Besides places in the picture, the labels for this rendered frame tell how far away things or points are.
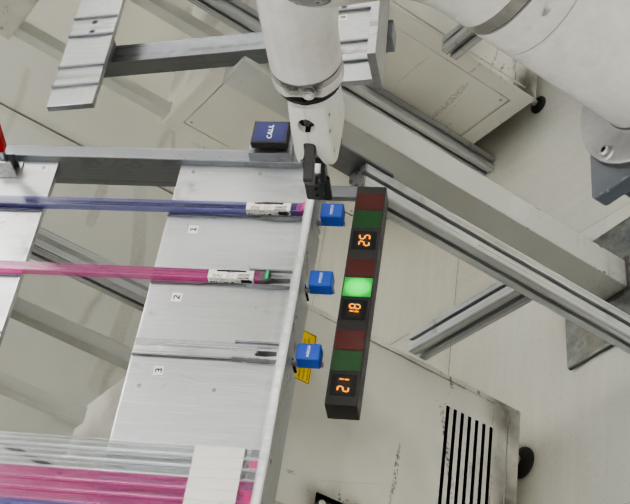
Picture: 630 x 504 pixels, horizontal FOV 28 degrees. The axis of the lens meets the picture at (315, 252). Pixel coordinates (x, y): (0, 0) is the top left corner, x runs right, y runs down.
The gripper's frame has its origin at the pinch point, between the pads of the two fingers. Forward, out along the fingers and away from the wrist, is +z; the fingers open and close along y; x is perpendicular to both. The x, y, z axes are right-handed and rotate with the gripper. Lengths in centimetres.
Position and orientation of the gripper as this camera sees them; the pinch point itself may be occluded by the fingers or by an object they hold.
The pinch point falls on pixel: (324, 164)
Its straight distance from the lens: 158.5
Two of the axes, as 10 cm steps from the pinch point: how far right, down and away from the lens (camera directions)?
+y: 1.4, -8.0, 5.8
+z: 1.2, 6.0, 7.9
